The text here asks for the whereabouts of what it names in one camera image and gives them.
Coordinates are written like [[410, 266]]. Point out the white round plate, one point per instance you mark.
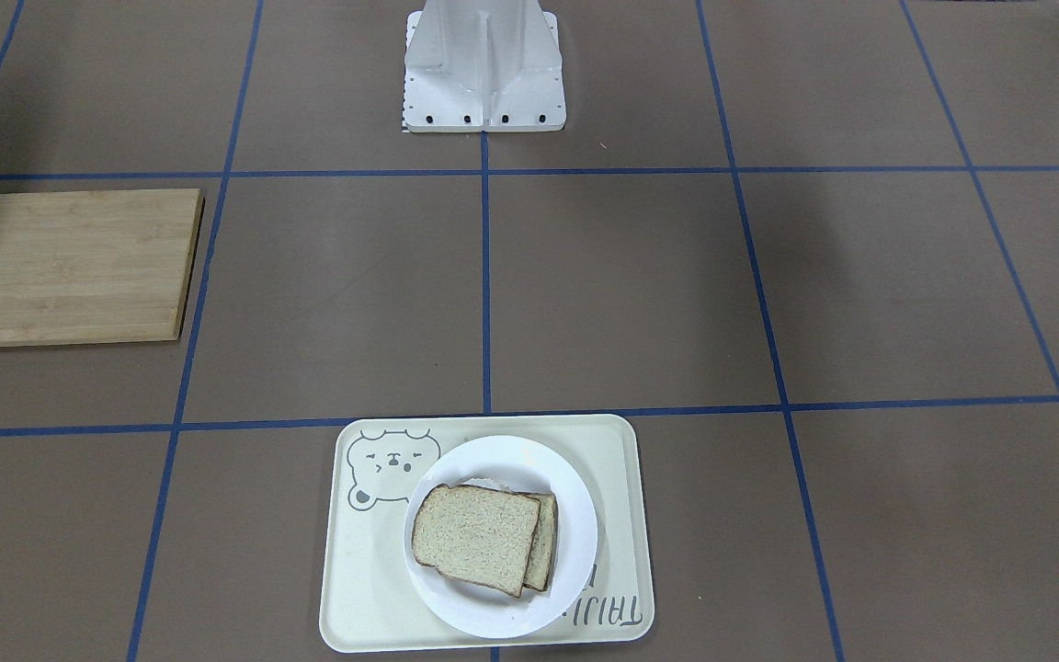
[[514, 465]]

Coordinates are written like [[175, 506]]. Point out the top bread slice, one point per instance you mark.
[[477, 535]]

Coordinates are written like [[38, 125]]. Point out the bread slice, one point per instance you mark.
[[477, 535], [539, 569]]

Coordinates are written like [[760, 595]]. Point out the bottom bread slice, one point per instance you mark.
[[539, 569]]

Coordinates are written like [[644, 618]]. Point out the cream bear serving tray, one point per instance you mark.
[[367, 602]]

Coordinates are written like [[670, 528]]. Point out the bamboo cutting board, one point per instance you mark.
[[96, 267]]

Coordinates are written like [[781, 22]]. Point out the white camera mast base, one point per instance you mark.
[[483, 66]]

